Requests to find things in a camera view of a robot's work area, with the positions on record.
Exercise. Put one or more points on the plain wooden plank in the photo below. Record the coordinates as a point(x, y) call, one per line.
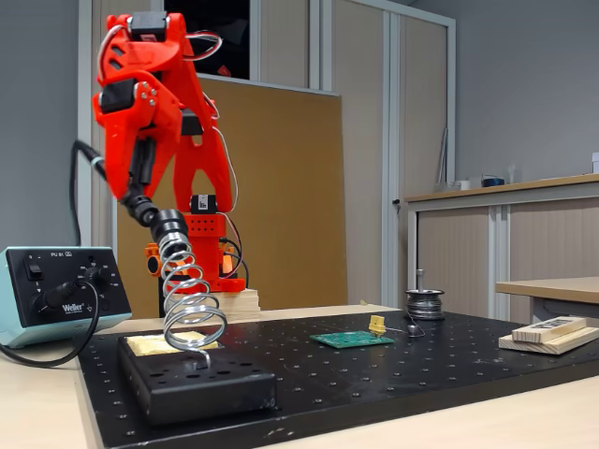
point(561, 347)

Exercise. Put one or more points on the black perforated breadboard plate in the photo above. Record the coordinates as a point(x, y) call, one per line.
point(374, 374)

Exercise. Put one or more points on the wooden base block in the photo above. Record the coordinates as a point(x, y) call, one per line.
point(248, 304)

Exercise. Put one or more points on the orange-red gripper with servo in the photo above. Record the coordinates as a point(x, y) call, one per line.
point(123, 123)

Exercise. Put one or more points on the wooden plank with Kapla print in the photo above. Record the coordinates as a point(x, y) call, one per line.
point(547, 328)

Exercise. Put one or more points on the teal Weller soldering station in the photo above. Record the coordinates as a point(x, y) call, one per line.
point(14, 318)

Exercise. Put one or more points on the blue tape roll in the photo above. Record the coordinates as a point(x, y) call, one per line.
point(492, 181)

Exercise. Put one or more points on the beige desk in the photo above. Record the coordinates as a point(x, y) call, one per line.
point(552, 289)

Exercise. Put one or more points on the yellow power connector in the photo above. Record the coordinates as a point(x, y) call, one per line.
point(375, 322)

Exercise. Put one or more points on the low cabinet with sliding doors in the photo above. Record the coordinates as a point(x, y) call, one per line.
point(454, 252)

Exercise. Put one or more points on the black stand with spring holder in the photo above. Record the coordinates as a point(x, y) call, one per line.
point(196, 393)

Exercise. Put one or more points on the orange-red robot arm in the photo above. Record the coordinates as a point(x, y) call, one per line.
point(196, 154)

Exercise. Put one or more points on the yellow cleaning sponge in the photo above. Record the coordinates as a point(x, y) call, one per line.
point(145, 346)

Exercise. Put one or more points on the metal bolt through spool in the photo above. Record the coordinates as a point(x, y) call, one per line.
point(421, 280)

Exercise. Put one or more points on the large white carton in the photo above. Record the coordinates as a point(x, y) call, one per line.
point(595, 163)

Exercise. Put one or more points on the tall beige cabinet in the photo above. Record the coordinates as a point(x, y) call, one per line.
point(360, 140)

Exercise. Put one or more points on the small white box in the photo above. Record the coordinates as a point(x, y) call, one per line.
point(463, 185)

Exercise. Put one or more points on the black soldering iron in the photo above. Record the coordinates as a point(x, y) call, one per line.
point(138, 206)

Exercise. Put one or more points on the small red object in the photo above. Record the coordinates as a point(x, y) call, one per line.
point(224, 70)

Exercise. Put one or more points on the green circuit board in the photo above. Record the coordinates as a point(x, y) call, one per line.
point(346, 340)

